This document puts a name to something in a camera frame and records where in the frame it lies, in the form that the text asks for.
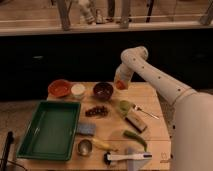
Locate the green chili pepper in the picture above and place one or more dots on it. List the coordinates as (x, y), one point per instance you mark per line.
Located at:
(136, 137)

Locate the small metal cup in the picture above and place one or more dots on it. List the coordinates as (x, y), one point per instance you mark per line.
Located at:
(85, 147)

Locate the dark maroon bowl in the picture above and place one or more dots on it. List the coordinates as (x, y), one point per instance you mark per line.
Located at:
(103, 91)

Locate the bunch of dark grapes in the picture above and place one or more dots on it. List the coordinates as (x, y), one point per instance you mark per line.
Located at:
(99, 111)

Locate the black stand at left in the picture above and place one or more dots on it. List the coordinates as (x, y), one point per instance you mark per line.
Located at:
(3, 161)

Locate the green plastic tray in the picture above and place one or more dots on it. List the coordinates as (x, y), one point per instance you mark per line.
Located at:
(51, 132)

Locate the white paper cup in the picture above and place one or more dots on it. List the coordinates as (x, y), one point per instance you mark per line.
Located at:
(78, 91)

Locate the grey folded cloth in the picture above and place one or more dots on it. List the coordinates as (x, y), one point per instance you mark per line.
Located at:
(136, 165)

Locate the white dish brush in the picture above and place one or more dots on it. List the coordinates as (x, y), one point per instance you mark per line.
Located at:
(108, 157)

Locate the orange bowl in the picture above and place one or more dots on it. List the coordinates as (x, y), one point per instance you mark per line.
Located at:
(59, 88)

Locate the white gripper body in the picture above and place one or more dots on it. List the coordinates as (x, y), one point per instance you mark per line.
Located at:
(122, 78)

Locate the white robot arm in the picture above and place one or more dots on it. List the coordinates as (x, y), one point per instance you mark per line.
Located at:
(192, 140)

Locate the grey blue sponge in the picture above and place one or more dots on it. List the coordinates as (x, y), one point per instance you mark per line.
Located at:
(86, 128)

